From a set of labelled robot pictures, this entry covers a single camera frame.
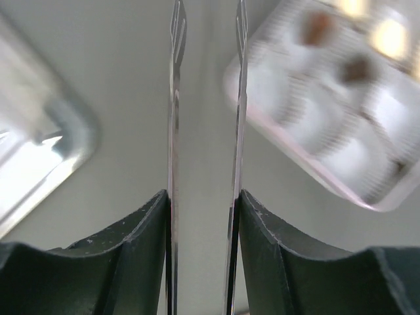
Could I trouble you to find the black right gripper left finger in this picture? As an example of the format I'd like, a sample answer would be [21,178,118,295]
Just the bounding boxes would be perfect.
[1,190,169,314]

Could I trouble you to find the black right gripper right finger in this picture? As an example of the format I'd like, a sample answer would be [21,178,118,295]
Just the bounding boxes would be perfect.
[240,190,419,314]

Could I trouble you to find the dark chocolate cube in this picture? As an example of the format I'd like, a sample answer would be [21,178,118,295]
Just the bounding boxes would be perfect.
[340,54,376,83]

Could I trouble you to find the brown milk chocolate block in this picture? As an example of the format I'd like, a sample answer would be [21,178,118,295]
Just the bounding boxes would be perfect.
[301,11,334,47]

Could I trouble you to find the metal tongs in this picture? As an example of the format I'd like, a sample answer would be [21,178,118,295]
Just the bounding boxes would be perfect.
[165,1,248,314]

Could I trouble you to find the white heart chocolate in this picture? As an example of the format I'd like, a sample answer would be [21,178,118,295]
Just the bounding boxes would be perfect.
[370,19,409,60]

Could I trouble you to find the pink chocolate tin box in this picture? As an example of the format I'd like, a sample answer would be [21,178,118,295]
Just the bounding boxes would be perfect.
[222,0,420,213]

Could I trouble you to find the silver metal tray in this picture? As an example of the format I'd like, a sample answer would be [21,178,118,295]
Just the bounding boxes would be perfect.
[1,14,100,237]

